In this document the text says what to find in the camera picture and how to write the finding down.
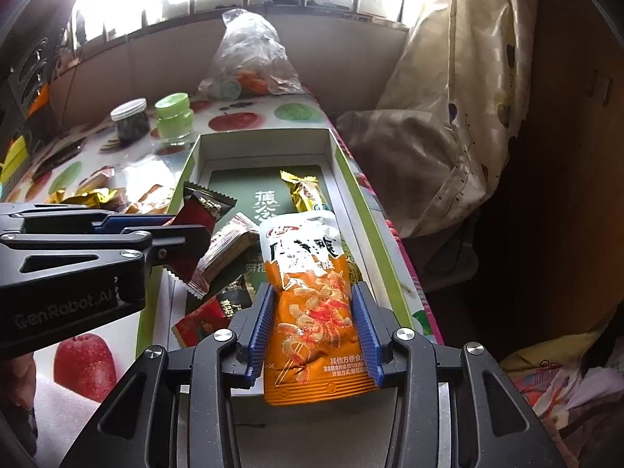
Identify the red black small snack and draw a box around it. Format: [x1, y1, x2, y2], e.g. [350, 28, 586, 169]
[164, 182, 237, 282]

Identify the white pink sesame nougat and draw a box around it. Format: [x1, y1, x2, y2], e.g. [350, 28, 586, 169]
[76, 166, 115, 195]

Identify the pink white nougat candy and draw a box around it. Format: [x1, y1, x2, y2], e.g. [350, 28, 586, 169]
[187, 213, 259, 299]

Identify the red snack packet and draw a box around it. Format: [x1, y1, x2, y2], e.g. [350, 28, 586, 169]
[171, 275, 255, 347]

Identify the long gold rice bar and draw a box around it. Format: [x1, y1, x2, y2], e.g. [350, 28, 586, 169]
[280, 170, 331, 213]

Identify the orange konjac snack pouch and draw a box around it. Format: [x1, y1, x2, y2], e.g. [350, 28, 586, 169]
[259, 210, 376, 407]

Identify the person left hand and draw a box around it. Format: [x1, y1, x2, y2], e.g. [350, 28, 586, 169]
[1, 353, 38, 456]

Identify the silver orange snack pouch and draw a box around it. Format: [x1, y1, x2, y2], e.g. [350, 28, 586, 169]
[125, 184, 174, 215]

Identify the white foam sheet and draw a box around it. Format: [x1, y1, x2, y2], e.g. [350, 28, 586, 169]
[34, 376, 99, 467]

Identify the colourful cloth pile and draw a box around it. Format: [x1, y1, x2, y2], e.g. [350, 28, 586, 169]
[500, 324, 623, 467]

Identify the black smartphone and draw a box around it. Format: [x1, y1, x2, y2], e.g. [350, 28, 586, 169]
[32, 137, 87, 182]

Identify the green white cardboard box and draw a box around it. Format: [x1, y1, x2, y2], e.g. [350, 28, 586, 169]
[134, 127, 438, 401]

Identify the dark jar white lid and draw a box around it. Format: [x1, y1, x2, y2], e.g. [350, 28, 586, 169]
[110, 98, 150, 146]

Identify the green glass jar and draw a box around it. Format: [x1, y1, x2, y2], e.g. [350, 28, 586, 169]
[154, 92, 195, 143]

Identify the clear plastic bag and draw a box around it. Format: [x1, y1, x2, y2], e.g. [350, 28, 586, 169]
[198, 9, 305, 100]

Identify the cream patterned curtain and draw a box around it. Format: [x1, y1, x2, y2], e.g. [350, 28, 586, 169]
[337, 0, 537, 238]

